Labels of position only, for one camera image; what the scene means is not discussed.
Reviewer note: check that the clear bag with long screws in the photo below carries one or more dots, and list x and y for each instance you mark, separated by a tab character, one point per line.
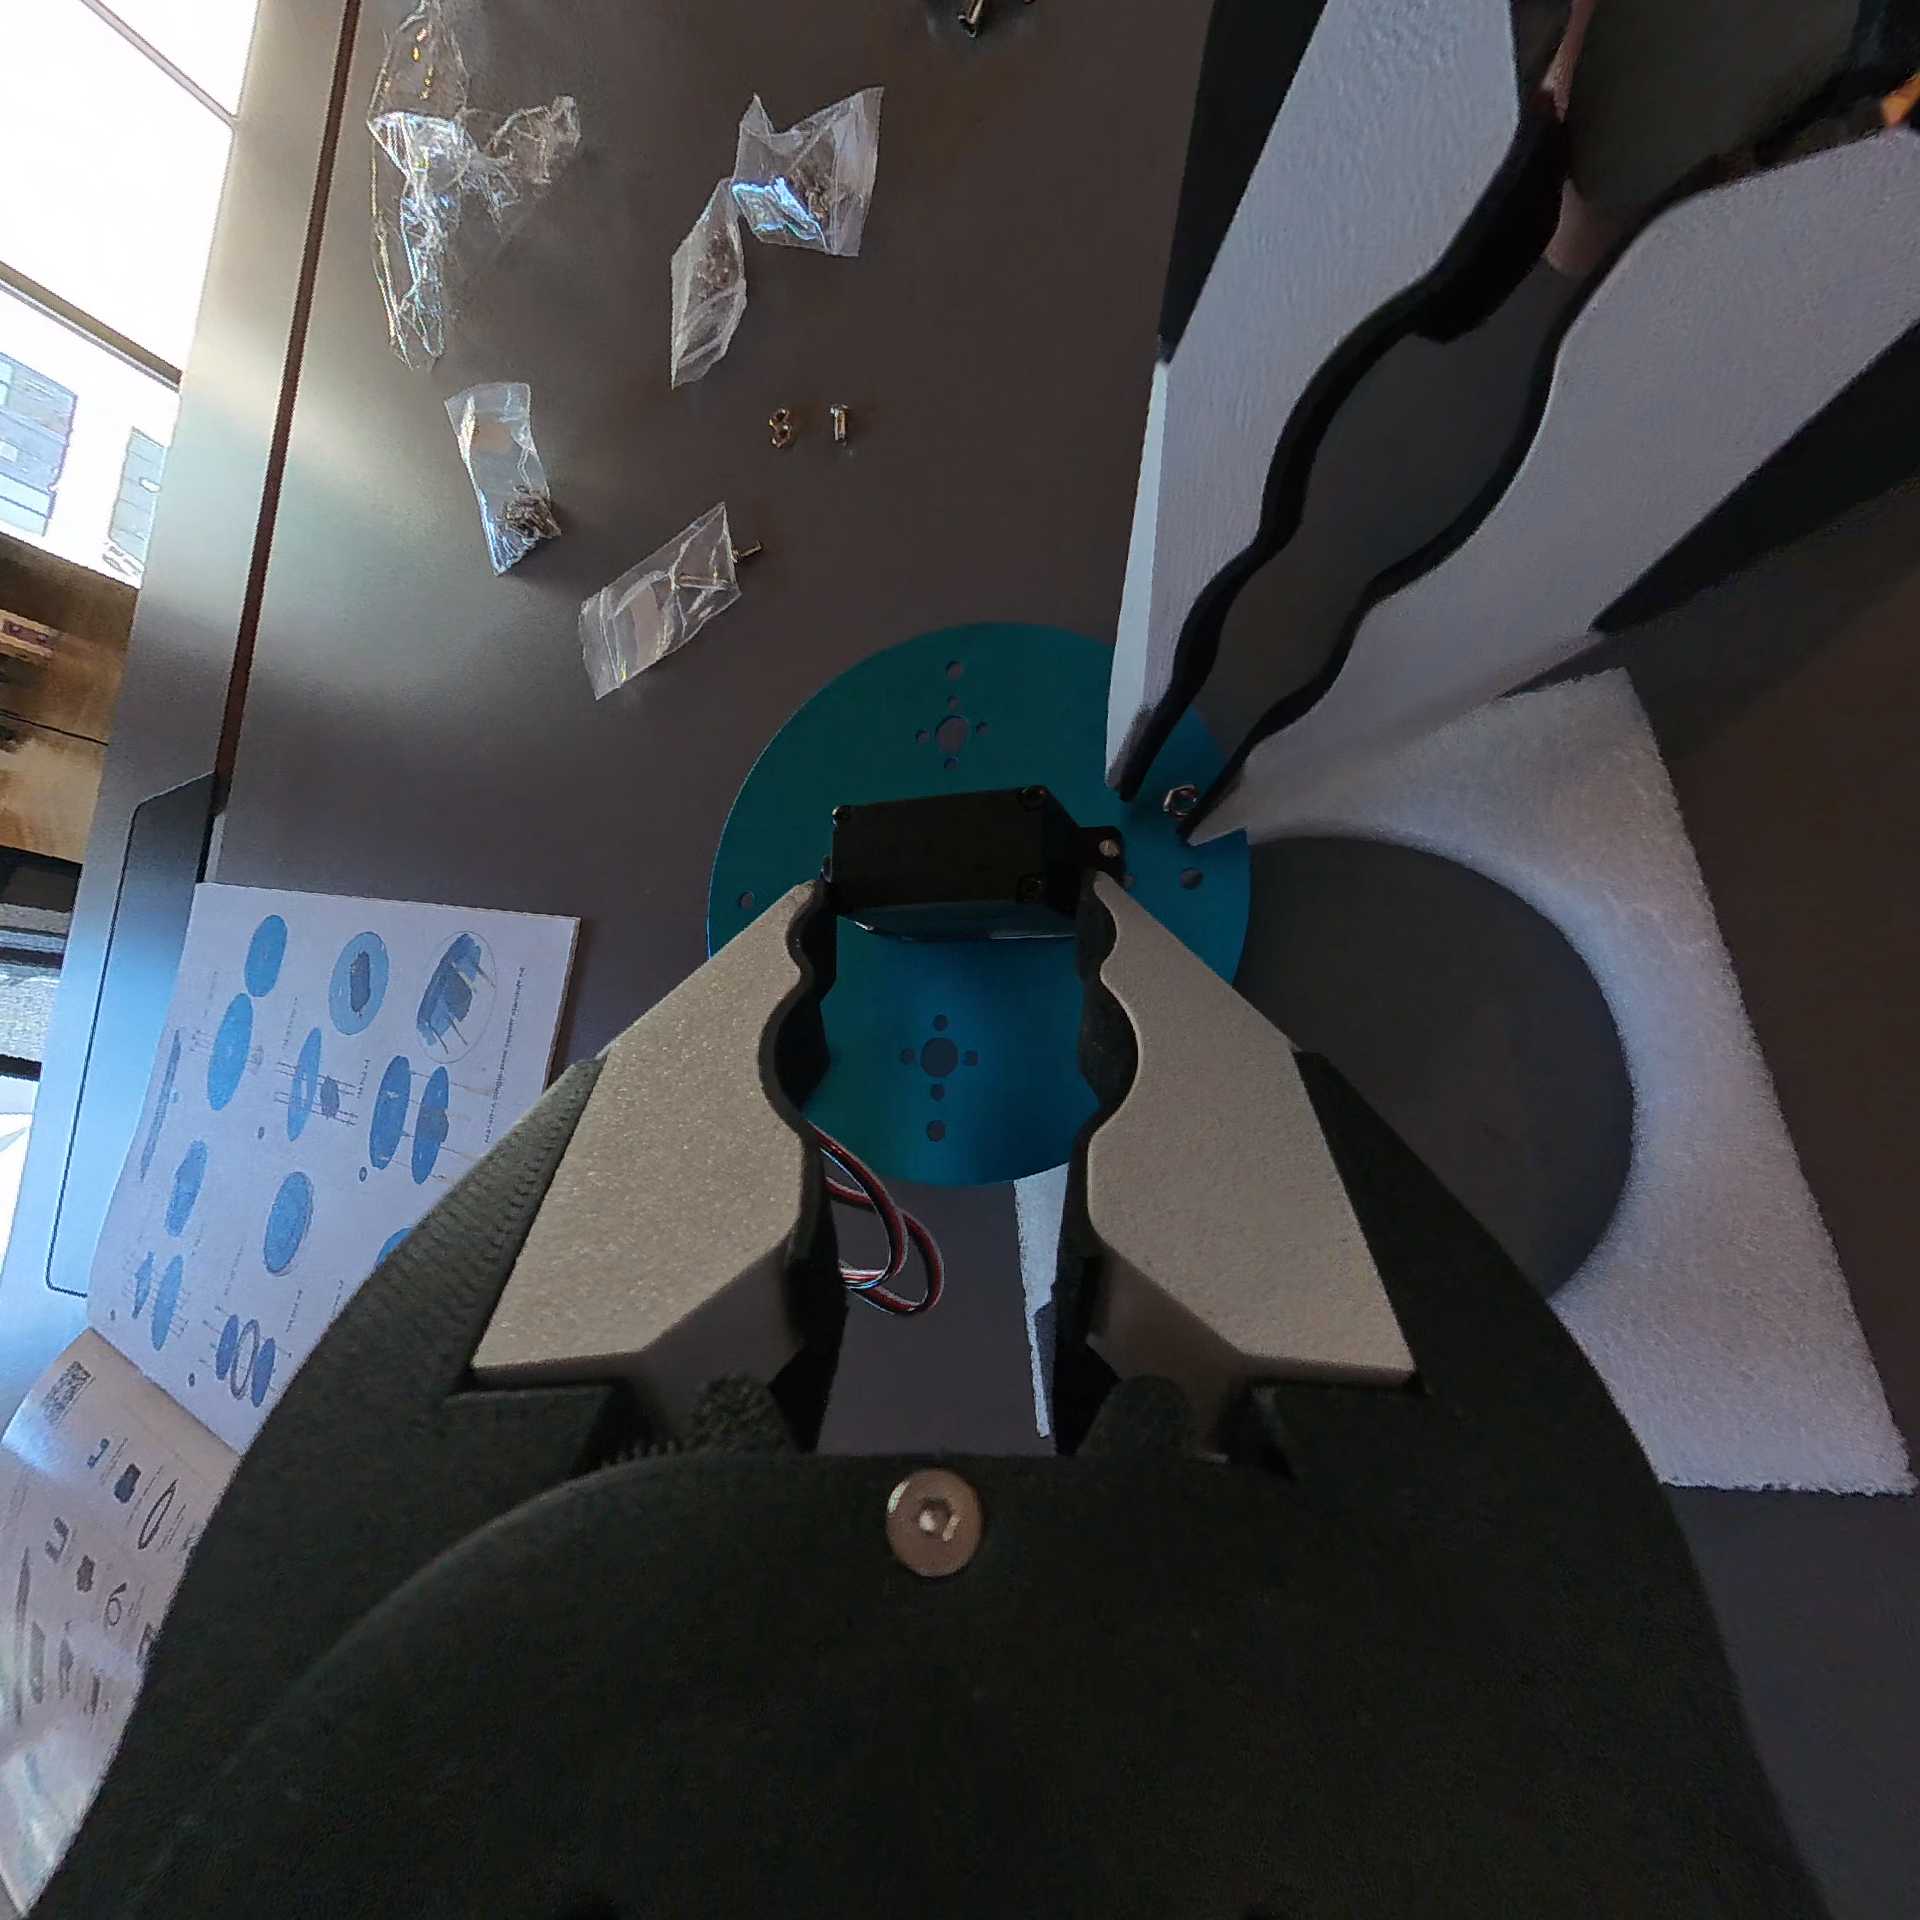
643	623

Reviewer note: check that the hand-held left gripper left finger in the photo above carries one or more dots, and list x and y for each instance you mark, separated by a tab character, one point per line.
660	1202

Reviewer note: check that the dark grey desk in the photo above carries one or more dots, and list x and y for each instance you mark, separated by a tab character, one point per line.
976	375

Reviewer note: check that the black servo motor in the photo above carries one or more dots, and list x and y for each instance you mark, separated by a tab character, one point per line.
943	863

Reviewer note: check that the crumpled empty clear bag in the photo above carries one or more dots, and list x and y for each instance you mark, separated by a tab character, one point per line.
436	195

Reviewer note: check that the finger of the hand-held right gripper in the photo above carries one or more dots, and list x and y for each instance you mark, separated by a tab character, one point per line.
1723	375
1350	223

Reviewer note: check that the open instruction manual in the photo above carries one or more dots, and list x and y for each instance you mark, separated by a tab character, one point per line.
374	975

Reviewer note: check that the dark grey flat pad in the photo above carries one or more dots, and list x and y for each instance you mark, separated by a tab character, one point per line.
134	975

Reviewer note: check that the white foam frame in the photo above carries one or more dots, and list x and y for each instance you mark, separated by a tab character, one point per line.
1723	1169

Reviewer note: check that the blue round metal plate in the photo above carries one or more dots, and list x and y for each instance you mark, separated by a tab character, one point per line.
841	749

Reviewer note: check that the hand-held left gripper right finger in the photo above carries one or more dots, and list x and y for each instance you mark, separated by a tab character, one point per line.
1244	1202

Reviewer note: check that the clear bag with small screws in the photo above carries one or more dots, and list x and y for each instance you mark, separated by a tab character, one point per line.
704	315
496	450
817	182

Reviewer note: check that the window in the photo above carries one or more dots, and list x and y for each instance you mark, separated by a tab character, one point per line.
90	122

